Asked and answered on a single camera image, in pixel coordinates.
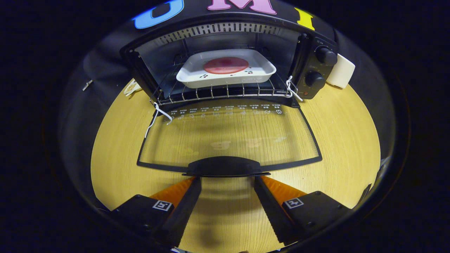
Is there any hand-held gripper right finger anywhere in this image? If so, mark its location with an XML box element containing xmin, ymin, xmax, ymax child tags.
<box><xmin>254</xmin><ymin>175</ymin><xmax>352</xmax><ymax>246</ymax></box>

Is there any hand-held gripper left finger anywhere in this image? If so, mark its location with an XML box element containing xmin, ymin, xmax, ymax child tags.
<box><xmin>110</xmin><ymin>176</ymin><xmax>202</xmax><ymax>249</ymax></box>

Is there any white square plate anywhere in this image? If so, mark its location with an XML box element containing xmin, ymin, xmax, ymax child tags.
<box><xmin>176</xmin><ymin>48</ymin><xmax>277</xmax><ymax>89</ymax></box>

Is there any pink ham slice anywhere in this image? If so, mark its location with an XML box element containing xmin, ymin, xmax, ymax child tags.
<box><xmin>203</xmin><ymin>57</ymin><xmax>249</xmax><ymax>75</ymax></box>

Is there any black toaster oven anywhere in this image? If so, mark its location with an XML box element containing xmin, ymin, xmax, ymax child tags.
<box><xmin>120</xmin><ymin>13</ymin><xmax>339</xmax><ymax>178</ymax></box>

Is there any cream bread toaster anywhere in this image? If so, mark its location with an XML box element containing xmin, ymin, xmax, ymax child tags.
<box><xmin>326</xmin><ymin>53</ymin><xmax>356</xmax><ymax>89</ymax></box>

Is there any small snack packet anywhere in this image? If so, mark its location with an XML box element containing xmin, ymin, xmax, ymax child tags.
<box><xmin>124</xmin><ymin>79</ymin><xmax>143</xmax><ymax>97</ymax></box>

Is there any white cord loop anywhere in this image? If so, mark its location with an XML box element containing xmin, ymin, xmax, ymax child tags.
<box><xmin>144</xmin><ymin>102</ymin><xmax>173</xmax><ymax>138</ymax></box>
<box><xmin>285</xmin><ymin>76</ymin><xmax>303</xmax><ymax>102</ymax></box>

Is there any wire oven rack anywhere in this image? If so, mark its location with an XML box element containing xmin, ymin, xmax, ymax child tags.
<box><xmin>150</xmin><ymin>60</ymin><xmax>299</xmax><ymax>106</ymax></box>

